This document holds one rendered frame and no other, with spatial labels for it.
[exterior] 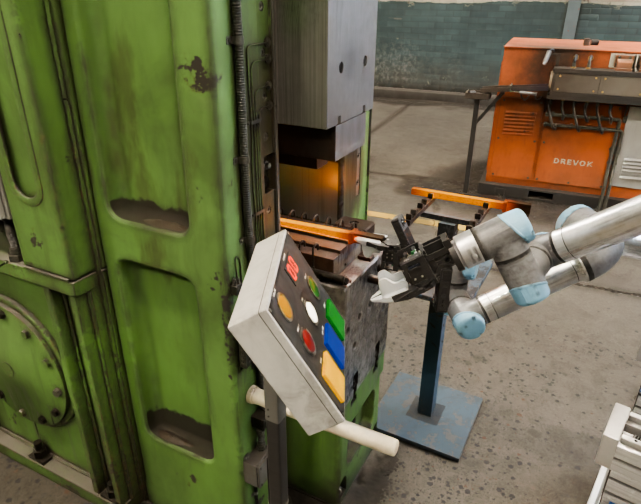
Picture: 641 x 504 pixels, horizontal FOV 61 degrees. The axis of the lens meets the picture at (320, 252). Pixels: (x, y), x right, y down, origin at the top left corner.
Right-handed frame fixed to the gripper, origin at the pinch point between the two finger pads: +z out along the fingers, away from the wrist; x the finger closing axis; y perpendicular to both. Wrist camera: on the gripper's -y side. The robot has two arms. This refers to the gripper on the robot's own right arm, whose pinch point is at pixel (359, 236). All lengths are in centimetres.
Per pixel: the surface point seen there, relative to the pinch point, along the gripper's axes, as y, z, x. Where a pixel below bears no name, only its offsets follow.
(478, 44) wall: 13, 131, 745
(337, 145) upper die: -30.1, 2.4, -11.2
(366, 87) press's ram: -42.2, 2.3, 6.9
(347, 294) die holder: 11.4, -3.3, -15.3
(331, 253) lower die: 3.1, 5.0, -8.9
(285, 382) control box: -4, -17, -72
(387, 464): 101, -10, 12
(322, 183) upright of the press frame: -5.8, 24.2, 22.8
